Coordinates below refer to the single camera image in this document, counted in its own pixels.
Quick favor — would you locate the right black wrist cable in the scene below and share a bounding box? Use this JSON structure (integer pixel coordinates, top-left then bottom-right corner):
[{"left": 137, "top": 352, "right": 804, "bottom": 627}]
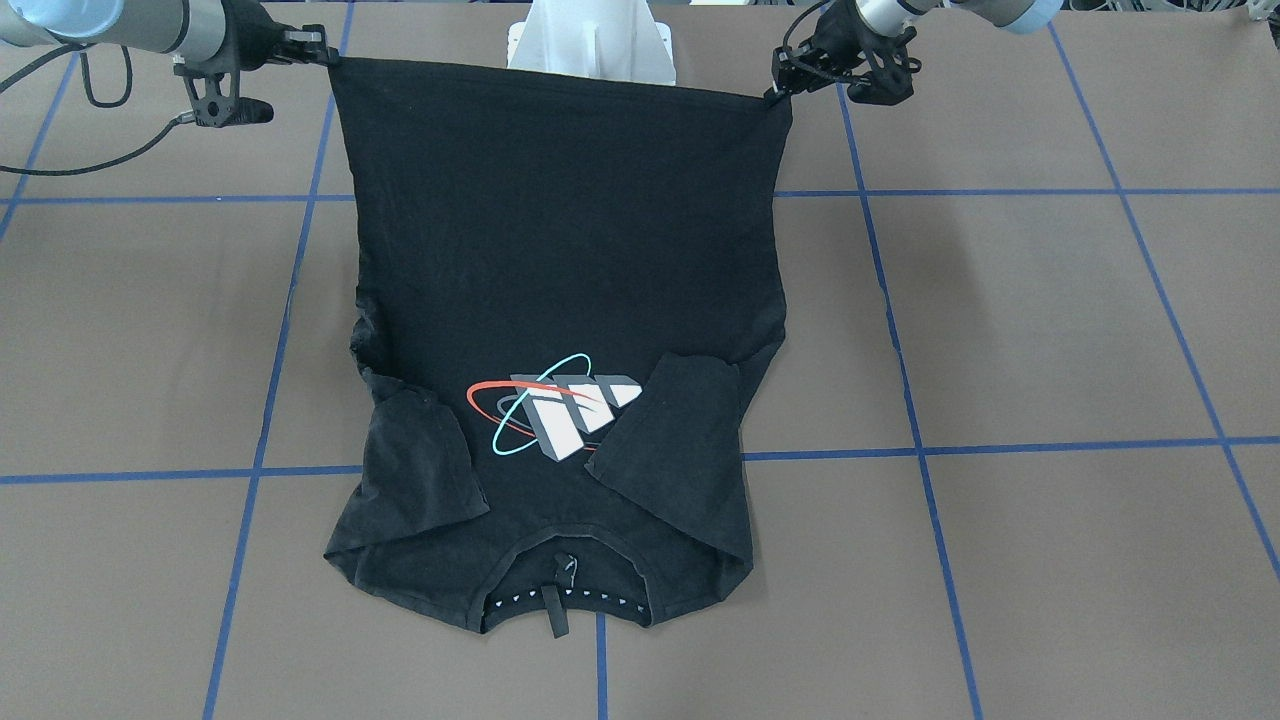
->
[{"left": 0, "top": 40, "right": 196, "bottom": 179}]

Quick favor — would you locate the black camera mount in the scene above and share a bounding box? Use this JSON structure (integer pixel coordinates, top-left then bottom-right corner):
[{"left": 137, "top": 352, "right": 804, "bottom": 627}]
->
[
  {"left": 846, "top": 28, "right": 922, "bottom": 108},
  {"left": 173, "top": 56, "right": 275, "bottom": 128}
]

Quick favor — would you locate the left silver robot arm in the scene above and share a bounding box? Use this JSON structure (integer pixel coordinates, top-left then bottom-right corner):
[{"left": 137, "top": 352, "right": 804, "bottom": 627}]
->
[{"left": 763, "top": 1, "right": 1062, "bottom": 108}]

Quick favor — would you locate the black printed t-shirt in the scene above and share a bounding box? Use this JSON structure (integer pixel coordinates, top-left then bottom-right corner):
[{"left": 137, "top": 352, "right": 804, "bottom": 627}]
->
[{"left": 324, "top": 56, "right": 794, "bottom": 633}]

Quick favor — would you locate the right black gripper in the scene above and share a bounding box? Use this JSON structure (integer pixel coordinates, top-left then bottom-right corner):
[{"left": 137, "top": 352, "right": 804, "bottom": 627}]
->
[{"left": 220, "top": 1, "right": 340, "bottom": 70}]

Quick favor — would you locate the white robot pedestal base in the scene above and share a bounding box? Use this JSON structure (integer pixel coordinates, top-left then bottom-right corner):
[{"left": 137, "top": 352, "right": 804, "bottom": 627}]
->
[{"left": 507, "top": 1, "right": 677, "bottom": 86}]

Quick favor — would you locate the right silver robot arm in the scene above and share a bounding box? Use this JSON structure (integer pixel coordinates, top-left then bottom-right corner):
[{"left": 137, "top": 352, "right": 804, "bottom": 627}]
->
[{"left": 1, "top": 1, "right": 339, "bottom": 72}]

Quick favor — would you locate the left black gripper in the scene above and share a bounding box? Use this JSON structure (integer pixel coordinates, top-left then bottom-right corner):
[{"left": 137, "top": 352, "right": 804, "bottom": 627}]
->
[{"left": 765, "top": 1, "right": 916, "bottom": 102}]

